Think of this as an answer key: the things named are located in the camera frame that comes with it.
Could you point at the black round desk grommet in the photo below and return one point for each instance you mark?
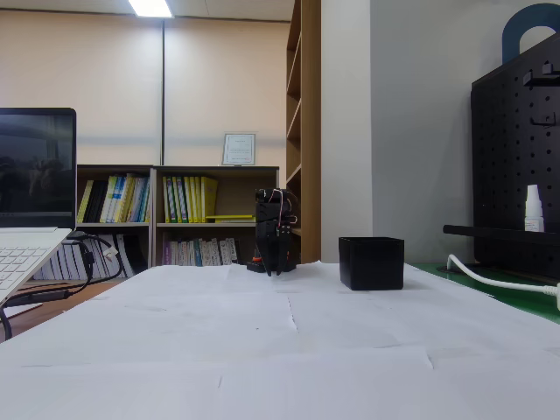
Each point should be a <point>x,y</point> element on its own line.
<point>442,269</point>

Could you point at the row of colourful books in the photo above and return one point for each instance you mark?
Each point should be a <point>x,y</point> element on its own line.
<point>116,199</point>

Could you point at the black pegboard stand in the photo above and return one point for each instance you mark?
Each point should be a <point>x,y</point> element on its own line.
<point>512,175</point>

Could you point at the small white dropper bottle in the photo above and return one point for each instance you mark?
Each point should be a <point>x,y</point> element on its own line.
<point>534,214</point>

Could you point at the tall wooden bookshelf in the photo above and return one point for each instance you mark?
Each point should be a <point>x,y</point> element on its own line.
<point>306,131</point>

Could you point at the row of yellow binders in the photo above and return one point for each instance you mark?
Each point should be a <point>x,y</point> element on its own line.
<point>188,199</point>

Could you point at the dark blue arch shape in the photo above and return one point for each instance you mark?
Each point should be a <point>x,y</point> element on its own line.
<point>509,35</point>

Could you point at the black orange table clamp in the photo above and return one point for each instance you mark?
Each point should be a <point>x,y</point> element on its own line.
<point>257,260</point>

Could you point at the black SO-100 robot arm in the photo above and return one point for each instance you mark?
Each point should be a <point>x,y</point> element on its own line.
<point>267,205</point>

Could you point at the flat yellow book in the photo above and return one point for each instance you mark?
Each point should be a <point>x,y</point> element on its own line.
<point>227,218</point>

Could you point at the row of white books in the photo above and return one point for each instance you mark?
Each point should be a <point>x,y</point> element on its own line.
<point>65,262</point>

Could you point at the framed white certificate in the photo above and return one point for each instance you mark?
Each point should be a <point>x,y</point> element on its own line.
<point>238,149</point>

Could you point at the low wooden bookshelf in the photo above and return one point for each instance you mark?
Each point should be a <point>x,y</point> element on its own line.
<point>114,227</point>
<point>192,228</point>

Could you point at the black square container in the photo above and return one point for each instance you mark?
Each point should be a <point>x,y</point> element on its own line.
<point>372,267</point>

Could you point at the white power strip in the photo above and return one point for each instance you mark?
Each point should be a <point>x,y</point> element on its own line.
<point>557,297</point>

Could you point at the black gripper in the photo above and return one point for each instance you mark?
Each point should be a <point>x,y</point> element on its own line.
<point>272,238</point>

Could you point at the row of pale books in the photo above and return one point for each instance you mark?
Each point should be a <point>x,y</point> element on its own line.
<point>197,253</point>

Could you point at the white laptop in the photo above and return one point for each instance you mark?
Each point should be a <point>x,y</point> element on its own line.
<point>35,175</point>

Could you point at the rectangular ceiling light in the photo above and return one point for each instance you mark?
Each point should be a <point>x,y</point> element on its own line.
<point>151,8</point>

